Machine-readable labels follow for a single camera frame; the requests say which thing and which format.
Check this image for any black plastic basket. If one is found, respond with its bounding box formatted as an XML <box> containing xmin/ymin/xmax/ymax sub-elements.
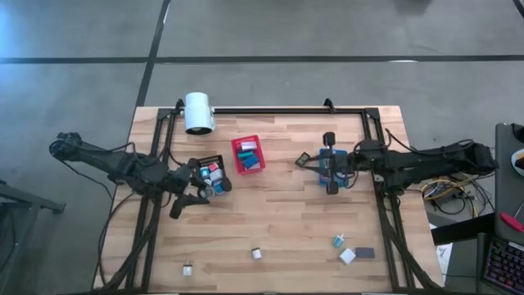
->
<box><xmin>195</xmin><ymin>154</ymin><xmax>233</xmax><ymax>197</ymax></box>

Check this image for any white cube wall charger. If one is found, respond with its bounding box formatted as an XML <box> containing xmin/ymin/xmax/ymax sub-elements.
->
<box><xmin>338</xmin><ymin>247</ymin><xmax>357</xmax><ymax>266</ymax></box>

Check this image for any black aluminium table frame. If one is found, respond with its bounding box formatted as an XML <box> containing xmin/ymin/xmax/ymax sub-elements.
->
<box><xmin>92</xmin><ymin>98</ymin><xmax>447</xmax><ymax>295</ymax></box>

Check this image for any black desk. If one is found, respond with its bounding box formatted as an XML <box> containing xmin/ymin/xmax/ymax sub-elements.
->
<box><xmin>493</xmin><ymin>122</ymin><xmax>524</xmax><ymax>237</ymax></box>

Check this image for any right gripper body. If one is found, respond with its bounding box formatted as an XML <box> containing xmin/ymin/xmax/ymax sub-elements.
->
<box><xmin>322</xmin><ymin>131</ymin><xmax>360</xmax><ymax>196</ymax></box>

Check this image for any red plastic basket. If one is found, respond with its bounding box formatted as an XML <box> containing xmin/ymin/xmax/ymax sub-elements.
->
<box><xmin>230</xmin><ymin>134</ymin><xmax>267</xmax><ymax>176</ymax></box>

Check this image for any black keyboard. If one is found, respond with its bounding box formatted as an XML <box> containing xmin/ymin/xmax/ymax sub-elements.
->
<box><xmin>482</xmin><ymin>237</ymin><xmax>524</xmax><ymax>295</ymax></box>

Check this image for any blue plastic basket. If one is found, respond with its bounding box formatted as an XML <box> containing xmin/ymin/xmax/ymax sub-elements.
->
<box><xmin>318</xmin><ymin>147</ymin><xmax>349</xmax><ymax>188</ymax></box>

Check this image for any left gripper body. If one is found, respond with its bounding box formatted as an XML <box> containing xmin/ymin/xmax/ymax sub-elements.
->
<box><xmin>165</xmin><ymin>157</ymin><xmax>202</xmax><ymax>218</ymax></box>

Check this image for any black metal stand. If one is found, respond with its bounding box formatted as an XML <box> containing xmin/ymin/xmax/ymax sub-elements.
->
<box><xmin>0</xmin><ymin>179</ymin><xmax>66</xmax><ymax>295</ymax></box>

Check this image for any white paper sheet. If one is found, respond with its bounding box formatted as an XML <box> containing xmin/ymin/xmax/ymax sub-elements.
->
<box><xmin>429</xmin><ymin>223</ymin><xmax>454</xmax><ymax>284</ymax></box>

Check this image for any red handled tool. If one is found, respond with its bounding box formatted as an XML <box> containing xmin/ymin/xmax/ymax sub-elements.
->
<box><xmin>498</xmin><ymin>211</ymin><xmax>524</xmax><ymax>234</ymax></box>

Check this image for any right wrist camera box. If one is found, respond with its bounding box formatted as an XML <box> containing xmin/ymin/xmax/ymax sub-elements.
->
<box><xmin>358</xmin><ymin>138</ymin><xmax>383</xmax><ymax>157</ymax></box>

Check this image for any tangle of cables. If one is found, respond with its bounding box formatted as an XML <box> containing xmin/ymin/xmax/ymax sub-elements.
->
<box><xmin>421</xmin><ymin>175</ymin><xmax>499</xmax><ymax>218</ymax></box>

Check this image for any white cylindrical lamp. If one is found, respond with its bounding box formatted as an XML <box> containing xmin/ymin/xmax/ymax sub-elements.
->
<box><xmin>183</xmin><ymin>92</ymin><xmax>216</xmax><ymax>136</ymax></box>

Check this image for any black capped sand hourglass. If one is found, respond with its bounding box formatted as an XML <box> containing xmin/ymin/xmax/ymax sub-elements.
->
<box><xmin>200</xmin><ymin>176</ymin><xmax>233</xmax><ymax>200</ymax></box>

